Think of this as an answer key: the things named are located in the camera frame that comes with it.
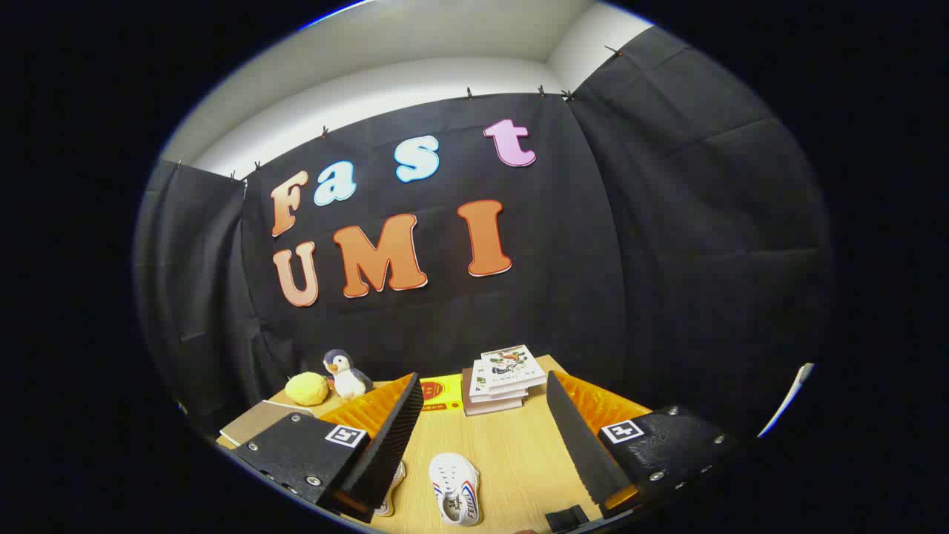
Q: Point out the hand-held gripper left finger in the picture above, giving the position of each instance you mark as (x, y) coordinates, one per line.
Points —
(385, 452)

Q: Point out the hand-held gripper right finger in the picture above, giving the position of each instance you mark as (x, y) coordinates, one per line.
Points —
(582, 445)

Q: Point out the white canvas shoe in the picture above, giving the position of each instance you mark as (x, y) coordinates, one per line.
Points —
(393, 497)
(454, 486)

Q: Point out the beige fabric storage box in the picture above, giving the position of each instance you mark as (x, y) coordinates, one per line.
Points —
(256, 423)

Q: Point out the yellow book red circle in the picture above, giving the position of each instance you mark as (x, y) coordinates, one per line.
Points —
(443, 393)

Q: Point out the penguin plush toy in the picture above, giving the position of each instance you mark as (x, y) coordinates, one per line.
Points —
(347, 378)

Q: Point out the brown cover book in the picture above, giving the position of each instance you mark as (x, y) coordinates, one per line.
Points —
(489, 408)

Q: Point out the yellow round plush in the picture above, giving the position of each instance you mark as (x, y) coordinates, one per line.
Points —
(306, 389)

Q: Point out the white illustrated cover book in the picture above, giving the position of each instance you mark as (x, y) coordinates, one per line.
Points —
(513, 363)

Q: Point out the black backdrop cloth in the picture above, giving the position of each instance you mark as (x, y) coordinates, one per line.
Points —
(593, 259)

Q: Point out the row of black cloth clips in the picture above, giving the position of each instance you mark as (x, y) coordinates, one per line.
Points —
(468, 93)

